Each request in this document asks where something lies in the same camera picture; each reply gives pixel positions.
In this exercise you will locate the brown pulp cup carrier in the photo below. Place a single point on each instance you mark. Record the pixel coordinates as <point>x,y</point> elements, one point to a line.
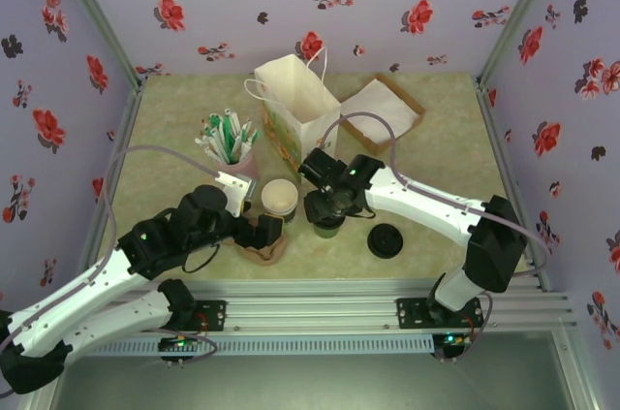
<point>271,255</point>

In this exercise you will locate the green paper coffee cup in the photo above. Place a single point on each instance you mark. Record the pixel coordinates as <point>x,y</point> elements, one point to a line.
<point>329,231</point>

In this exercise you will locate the white printed paper bag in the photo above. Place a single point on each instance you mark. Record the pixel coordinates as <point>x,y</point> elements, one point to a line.
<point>290,95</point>

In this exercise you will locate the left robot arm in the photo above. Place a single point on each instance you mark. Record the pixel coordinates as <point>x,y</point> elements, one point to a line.
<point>72,303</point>

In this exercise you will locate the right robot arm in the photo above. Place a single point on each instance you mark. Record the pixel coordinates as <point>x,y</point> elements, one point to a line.
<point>436,206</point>

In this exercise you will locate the brown cardboard box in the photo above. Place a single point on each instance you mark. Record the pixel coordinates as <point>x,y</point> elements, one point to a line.
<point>361,136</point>

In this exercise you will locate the black plastic cup lid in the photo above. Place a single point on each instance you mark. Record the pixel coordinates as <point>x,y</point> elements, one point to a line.
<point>386,240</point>

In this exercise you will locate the pink straw holder cup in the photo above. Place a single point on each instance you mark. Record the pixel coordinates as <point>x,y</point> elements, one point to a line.
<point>252,167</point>

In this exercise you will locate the white paper napkin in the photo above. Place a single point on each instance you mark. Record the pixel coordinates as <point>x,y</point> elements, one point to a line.
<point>378,100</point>

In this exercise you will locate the left controller board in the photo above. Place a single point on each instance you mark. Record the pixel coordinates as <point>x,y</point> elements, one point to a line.
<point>176,344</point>

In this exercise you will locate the controller board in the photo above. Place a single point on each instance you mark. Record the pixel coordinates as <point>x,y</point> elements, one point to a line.
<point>450,342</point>
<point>176,344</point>

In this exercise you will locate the right controller board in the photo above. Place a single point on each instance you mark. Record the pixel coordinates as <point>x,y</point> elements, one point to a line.
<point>450,342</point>

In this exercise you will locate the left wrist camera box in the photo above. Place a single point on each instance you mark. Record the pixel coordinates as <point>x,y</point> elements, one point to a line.
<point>237,192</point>

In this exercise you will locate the front aluminium rail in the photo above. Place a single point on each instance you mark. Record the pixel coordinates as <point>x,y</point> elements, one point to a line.
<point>310,308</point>

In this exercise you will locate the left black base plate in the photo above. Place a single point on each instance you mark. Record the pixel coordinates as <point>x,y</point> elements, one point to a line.
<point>213,318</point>

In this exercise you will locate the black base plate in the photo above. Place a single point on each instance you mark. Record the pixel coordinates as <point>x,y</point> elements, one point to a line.
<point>213,318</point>
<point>412,313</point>

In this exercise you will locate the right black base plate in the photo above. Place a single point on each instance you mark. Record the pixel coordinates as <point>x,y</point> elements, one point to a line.
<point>412,313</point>

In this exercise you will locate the left aluminium side rail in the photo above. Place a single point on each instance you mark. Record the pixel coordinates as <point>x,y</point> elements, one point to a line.
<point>133,104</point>

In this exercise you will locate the aluminium side rail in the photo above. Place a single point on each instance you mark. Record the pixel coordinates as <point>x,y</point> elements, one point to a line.
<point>494,138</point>
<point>133,104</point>

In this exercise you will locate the right aluminium side rail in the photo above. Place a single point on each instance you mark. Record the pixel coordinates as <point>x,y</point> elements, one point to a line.
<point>494,138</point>

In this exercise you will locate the left aluminium corner post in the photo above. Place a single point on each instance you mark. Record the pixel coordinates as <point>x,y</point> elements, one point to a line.
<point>99,17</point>

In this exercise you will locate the aluminium corner post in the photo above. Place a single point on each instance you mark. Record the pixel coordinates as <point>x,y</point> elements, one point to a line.
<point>519,17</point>
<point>99,17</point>

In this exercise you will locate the right aluminium corner post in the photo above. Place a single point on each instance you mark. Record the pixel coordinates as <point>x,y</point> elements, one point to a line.
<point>519,17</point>

